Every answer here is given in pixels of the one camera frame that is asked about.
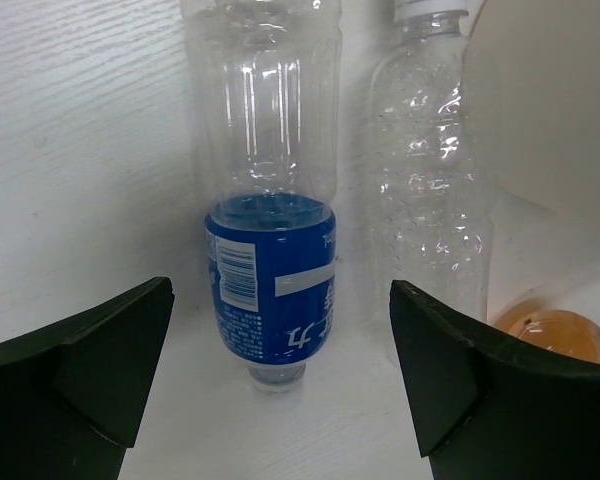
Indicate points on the cream plastic bin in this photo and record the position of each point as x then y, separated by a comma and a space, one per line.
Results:
547, 54

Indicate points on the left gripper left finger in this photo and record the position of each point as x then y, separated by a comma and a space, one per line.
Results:
73, 393

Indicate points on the blue label plastic bottle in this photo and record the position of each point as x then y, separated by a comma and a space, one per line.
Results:
265, 80

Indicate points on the orange juice bottle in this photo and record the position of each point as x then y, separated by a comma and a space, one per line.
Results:
560, 331

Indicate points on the clear plastic bottle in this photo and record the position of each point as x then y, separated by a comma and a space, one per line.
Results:
433, 197

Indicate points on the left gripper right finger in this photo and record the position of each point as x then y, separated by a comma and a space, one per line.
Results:
486, 405

